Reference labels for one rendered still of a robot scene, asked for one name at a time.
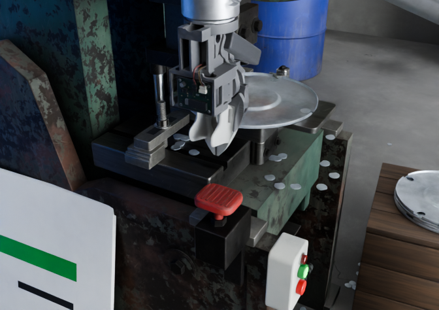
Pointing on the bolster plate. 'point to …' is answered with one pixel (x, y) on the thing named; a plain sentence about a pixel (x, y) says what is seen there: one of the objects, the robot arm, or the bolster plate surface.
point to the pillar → (159, 89)
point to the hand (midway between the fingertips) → (219, 145)
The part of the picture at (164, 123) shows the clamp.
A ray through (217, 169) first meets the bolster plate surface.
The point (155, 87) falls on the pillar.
